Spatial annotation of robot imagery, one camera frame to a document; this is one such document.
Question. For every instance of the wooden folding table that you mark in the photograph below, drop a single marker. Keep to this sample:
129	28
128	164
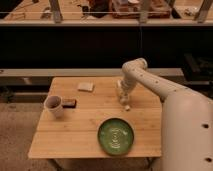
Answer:
75	134

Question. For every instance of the background workbench shelf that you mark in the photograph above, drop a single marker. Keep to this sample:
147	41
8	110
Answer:
107	12

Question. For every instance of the dark brown block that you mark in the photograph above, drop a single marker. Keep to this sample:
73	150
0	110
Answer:
69	103

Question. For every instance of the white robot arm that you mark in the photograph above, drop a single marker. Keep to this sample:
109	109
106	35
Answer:
187	119

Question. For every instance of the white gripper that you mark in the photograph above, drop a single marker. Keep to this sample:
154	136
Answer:
127	86

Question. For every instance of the green ceramic bowl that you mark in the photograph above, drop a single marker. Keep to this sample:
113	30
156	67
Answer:
115	136

